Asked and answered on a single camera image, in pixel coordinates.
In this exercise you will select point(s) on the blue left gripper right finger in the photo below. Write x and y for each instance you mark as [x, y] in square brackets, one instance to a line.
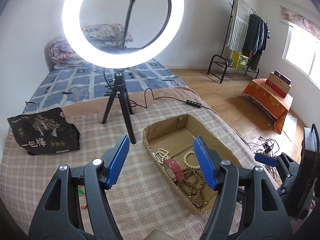
[247, 204]

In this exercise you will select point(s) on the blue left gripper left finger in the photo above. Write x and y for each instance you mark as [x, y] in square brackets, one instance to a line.
[58, 214]

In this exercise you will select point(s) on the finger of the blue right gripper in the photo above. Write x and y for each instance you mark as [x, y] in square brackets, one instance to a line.
[267, 160]

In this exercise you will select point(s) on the green jade red cord pendant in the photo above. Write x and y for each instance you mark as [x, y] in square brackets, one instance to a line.
[82, 197]

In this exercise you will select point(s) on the red strap wristwatch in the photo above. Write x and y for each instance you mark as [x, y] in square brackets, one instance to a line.
[173, 169]

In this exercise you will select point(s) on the orange cloth covered stool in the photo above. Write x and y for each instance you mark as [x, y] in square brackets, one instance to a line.
[276, 106]

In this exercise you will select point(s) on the cardboard box tray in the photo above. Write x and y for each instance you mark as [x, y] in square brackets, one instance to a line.
[173, 138]

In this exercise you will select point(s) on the black snack bag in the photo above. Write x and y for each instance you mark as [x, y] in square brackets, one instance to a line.
[46, 132]

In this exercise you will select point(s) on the red and tan boxes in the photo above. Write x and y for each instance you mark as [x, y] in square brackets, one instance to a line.
[279, 82]

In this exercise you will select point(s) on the black tripod stand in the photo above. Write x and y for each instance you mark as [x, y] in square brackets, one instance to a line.
[119, 90]

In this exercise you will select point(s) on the blue patterned bed sheet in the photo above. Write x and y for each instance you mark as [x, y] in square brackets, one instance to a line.
[88, 82]

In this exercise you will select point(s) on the black clothes rack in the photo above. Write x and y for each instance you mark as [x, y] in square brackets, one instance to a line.
[220, 65]

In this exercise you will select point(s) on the yellow box on rack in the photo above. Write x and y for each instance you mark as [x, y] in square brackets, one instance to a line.
[239, 61]

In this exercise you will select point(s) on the window with floral valance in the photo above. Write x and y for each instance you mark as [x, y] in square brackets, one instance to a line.
[302, 44]

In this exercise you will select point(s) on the striped hanging towel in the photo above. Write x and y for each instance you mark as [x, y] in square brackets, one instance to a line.
[239, 25]

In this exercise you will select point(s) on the dark hanging clothes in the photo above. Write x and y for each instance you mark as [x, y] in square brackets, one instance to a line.
[256, 41]

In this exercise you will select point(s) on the floral folded quilt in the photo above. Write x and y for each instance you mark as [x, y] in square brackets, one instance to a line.
[102, 36]

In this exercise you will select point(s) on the white ring light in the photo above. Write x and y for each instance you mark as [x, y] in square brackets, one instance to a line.
[78, 42]

